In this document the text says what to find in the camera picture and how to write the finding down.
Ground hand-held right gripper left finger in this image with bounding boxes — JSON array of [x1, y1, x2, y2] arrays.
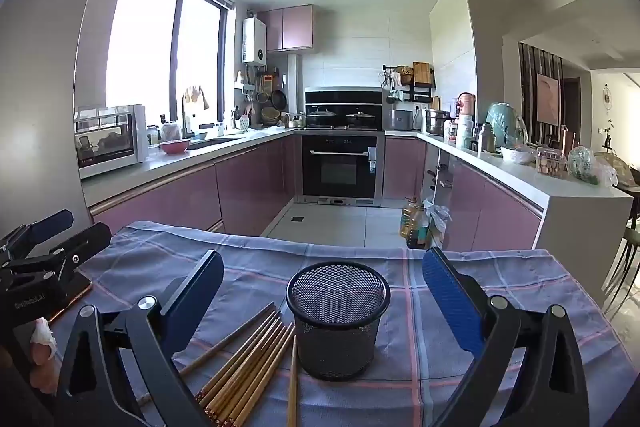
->
[[56, 249, 225, 427]]

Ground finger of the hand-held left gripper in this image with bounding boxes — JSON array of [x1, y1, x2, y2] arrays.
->
[[0, 209, 76, 259], [46, 222, 112, 279]]

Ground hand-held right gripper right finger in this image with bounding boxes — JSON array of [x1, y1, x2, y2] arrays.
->
[[422, 247, 591, 427]]

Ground bunch of wooden chopsticks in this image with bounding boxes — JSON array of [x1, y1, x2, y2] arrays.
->
[[135, 301, 301, 427]]

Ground black mesh holder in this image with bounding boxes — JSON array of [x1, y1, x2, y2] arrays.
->
[[286, 262, 392, 382]]

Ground person's left hand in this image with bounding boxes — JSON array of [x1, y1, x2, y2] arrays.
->
[[27, 317, 58, 397]]

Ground blue plaid tablecloth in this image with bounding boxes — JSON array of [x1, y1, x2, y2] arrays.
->
[[47, 221, 638, 427]]

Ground clear plastic bag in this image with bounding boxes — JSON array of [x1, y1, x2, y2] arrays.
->
[[427, 204, 453, 248]]

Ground yellow oil bottle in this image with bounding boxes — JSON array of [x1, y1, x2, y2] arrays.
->
[[400, 197, 426, 240]]

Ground white toaster oven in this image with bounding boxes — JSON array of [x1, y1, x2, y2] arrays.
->
[[74, 104, 148, 180]]

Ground pink base cabinets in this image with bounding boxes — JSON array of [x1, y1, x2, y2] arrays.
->
[[384, 137, 543, 253], [87, 134, 303, 238]]

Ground pink bowl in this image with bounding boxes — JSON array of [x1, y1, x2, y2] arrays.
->
[[159, 138, 192, 155]]

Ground white bowl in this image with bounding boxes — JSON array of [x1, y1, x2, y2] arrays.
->
[[500, 146, 536, 165]]

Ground white kitchen counter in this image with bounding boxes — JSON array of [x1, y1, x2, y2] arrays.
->
[[80, 127, 635, 258]]

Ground kitchen faucet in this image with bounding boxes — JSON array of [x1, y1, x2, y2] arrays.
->
[[181, 84, 211, 138]]

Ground clear egg box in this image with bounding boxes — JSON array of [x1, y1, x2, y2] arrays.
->
[[535, 148, 567, 178]]

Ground white jar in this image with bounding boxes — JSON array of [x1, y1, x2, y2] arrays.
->
[[456, 114, 475, 150]]

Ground built-in black oven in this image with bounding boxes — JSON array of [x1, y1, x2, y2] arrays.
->
[[300, 130, 386, 206]]

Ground steel pot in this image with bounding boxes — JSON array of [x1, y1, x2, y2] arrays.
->
[[424, 108, 452, 136]]

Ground green kitchen appliance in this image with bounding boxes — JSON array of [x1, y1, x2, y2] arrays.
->
[[486, 102, 526, 148]]

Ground plastic bag of vegetables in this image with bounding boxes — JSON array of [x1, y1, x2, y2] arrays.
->
[[567, 146, 618, 186]]

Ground kitchen window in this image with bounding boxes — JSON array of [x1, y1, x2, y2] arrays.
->
[[105, 0, 235, 128]]

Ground black lidded wok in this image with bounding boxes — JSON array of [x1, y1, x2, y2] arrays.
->
[[345, 108, 376, 128], [306, 107, 337, 128]]

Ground black range hood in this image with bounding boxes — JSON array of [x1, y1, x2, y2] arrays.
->
[[304, 87, 385, 108]]

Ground white water heater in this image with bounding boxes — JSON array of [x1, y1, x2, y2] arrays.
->
[[242, 18, 267, 66]]

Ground black wall rack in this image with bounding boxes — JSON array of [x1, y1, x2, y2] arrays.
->
[[382, 64, 435, 104]]

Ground wall picture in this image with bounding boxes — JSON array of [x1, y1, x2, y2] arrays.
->
[[536, 73, 561, 126]]

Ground pink wall cabinet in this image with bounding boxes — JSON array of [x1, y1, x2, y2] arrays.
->
[[257, 5, 315, 54]]

